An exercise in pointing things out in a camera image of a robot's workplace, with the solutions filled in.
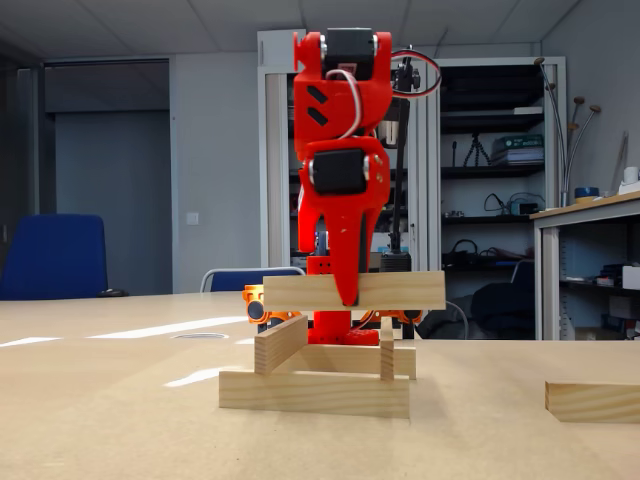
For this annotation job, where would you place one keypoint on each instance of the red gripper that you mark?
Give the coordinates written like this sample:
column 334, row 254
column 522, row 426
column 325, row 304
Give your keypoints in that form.
column 334, row 209

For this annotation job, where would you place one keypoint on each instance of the red robot arm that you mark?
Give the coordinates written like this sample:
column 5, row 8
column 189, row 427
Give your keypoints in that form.
column 345, row 100

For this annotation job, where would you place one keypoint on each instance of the black gooseneck stand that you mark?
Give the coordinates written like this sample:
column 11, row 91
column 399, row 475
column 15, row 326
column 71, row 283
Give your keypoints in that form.
column 397, row 260

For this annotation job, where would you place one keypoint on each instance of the orange table clamp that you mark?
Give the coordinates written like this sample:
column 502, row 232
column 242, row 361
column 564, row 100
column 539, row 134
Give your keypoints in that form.
column 400, row 315
column 254, row 300

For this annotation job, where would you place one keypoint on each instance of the grey metal cabinet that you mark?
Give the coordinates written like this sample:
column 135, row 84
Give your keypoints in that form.
column 527, row 60
column 274, row 175

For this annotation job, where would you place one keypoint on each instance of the black jacket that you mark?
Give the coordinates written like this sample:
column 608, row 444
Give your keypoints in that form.
column 500, row 310

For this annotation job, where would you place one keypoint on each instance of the black mini tripod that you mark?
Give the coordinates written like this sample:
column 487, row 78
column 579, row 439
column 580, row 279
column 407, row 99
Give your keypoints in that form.
column 476, row 142

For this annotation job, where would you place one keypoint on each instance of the dark office chair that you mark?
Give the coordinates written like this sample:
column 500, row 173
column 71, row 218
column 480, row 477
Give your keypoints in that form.
column 524, row 272

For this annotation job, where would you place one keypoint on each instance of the green book stack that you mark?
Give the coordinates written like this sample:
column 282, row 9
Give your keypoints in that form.
column 517, row 150

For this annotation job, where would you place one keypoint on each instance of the brown fibreboard sheet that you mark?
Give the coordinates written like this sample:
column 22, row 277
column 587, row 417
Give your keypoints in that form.
column 300, row 450

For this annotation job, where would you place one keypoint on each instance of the white flat box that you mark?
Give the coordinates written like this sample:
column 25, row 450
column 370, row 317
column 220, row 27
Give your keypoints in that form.
column 529, row 110

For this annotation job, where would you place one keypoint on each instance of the blue tape roll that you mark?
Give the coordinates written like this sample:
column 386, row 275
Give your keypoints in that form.
column 586, row 192

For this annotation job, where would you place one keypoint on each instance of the grey door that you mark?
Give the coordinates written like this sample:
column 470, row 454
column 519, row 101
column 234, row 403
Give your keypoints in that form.
column 112, row 200

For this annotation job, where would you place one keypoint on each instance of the black computer mouse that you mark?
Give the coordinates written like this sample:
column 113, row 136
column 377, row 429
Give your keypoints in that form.
column 113, row 293

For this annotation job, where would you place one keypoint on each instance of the grey side table wooden top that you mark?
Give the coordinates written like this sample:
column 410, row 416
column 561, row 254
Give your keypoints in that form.
column 610, row 209

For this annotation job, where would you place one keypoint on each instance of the white small box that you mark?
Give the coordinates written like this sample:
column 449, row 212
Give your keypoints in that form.
column 631, row 277

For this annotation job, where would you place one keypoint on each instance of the white paper pile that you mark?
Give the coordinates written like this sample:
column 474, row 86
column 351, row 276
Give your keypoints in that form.
column 631, row 188

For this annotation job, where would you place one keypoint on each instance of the white cup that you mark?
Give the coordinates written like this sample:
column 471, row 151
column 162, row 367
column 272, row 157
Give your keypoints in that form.
column 631, row 175

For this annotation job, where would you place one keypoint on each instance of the blue office chair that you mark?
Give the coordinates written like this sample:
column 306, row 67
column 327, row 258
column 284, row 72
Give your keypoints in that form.
column 55, row 255

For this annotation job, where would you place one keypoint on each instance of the blue chair grey frame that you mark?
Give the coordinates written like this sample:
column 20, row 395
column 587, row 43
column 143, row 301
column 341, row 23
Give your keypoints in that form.
column 235, row 281

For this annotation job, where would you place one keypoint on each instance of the white light switch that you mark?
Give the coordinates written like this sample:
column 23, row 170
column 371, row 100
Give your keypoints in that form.
column 192, row 218

